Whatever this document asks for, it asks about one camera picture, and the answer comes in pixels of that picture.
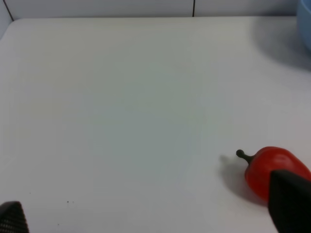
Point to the red bell pepper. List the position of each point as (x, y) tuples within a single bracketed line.
[(266, 160)]

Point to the blue plastic bowl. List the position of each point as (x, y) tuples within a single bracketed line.
[(303, 17)]

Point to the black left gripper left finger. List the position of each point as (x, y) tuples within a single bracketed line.
[(12, 218)]

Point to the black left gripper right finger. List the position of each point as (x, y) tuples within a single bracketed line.
[(289, 202)]

